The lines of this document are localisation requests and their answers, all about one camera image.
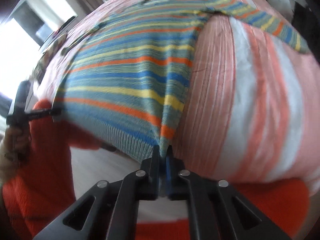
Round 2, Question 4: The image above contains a pink striped bed cover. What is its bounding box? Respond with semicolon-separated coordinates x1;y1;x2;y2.
32;0;320;183

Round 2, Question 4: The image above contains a left hand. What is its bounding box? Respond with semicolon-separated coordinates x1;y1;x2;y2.
1;125;31;185

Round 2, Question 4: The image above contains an orange sleeved right forearm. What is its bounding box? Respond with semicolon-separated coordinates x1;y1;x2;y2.
134;178;311;240

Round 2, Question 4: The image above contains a striped pillow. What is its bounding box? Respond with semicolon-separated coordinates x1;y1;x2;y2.
31;33;67;85

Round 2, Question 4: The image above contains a striped knit sweater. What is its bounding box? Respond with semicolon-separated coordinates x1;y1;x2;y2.
53;0;309;161

